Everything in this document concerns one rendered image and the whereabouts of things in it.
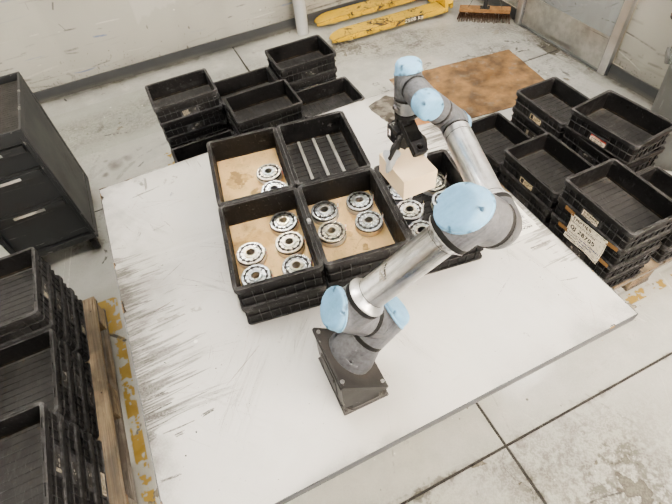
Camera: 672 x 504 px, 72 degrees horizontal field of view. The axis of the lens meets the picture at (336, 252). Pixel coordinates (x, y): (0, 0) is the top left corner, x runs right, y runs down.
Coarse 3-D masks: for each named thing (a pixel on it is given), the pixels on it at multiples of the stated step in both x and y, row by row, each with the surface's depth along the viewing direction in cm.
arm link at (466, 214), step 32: (448, 192) 99; (480, 192) 95; (448, 224) 97; (480, 224) 95; (512, 224) 101; (416, 256) 105; (448, 256) 105; (352, 288) 116; (384, 288) 112; (352, 320) 117
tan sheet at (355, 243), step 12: (336, 204) 179; (348, 216) 175; (348, 228) 171; (384, 228) 170; (348, 240) 168; (360, 240) 167; (372, 240) 167; (384, 240) 166; (336, 252) 164; (348, 252) 164; (360, 252) 164
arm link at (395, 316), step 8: (392, 304) 126; (400, 304) 131; (384, 312) 124; (392, 312) 125; (400, 312) 126; (384, 320) 124; (392, 320) 125; (400, 320) 125; (408, 320) 128; (376, 328) 123; (384, 328) 125; (392, 328) 126; (400, 328) 127; (360, 336) 130; (368, 336) 126; (376, 336) 127; (384, 336) 128; (392, 336) 129; (368, 344) 130; (376, 344) 130; (384, 344) 131
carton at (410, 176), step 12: (408, 156) 150; (420, 156) 149; (384, 168) 153; (396, 168) 147; (408, 168) 146; (420, 168) 146; (432, 168) 145; (396, 180) 147; (408, 180) 143; (420, 180) 145; (432, 180) 148; (408, 192) 147; (420, 192) 149
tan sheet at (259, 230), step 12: (240, 228) 175; (252, 228) 175; (264, 228) 174; (300, 228) 173; (240, 240) 171; (252, 240) 171; (264, 240) 171; (276, 252) 167; (264, 264) 164; (276, 264) 163; (312, 264) 162; (240, 276) 161
